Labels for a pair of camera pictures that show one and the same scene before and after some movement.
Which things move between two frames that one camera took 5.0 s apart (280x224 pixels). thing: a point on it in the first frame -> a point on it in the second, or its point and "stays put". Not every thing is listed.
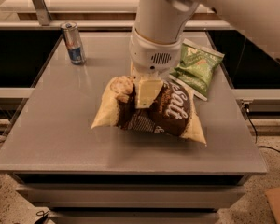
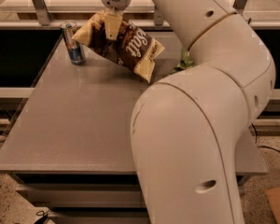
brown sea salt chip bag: [173, 110] -> [128, 49]
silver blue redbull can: [74, 42] stays put
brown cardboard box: [278, 200] stays put
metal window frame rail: [46, 21] stays put
